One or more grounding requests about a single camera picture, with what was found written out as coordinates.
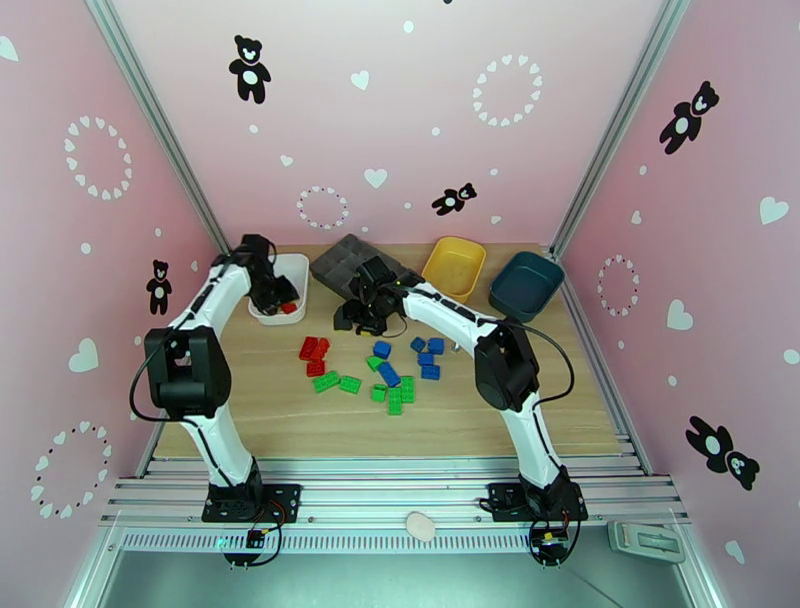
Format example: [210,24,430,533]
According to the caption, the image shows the grey plastic latch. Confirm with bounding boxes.
[607,521,688,556]

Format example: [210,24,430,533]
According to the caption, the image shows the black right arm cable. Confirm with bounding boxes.
[502,317,575,406]

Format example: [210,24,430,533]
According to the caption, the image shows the slotted metal vent strip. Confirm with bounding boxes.
[118,529,679,556]

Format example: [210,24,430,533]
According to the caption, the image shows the black bear wall sticker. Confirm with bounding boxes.
[227,35,273,105]
[684,415,761,492]
[431,182,478,217]
[146,259,174,316]
[659,80,721,156]

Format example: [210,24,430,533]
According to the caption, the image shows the grey compartment organizer tray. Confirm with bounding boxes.
[310,234,426,301]

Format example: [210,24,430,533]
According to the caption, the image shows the aluminium frame post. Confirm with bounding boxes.
[84,0,234,258]
[548,0,694,259]

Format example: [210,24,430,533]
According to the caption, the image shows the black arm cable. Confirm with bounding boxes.
[129,324,173,425]
[502,317,575,406]

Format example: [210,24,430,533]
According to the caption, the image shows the dark teal plastic container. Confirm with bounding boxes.
[487,251,567,324]

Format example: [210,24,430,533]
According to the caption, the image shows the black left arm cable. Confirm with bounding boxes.
[129,324,173,425]

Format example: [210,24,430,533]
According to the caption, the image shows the white plastic container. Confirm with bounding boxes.
[247,252,311,328]

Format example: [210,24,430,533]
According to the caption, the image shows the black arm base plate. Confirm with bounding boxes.
[487,481,590,523]
[201,482,303,524]

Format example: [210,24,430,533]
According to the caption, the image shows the aluminium front rails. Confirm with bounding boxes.
[99,456,692,533]

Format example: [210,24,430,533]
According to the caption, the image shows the yellow plastic container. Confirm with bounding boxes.
[421,235,488,306]

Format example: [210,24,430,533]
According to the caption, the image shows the aluminium side rail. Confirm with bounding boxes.
[549,249,654,476]

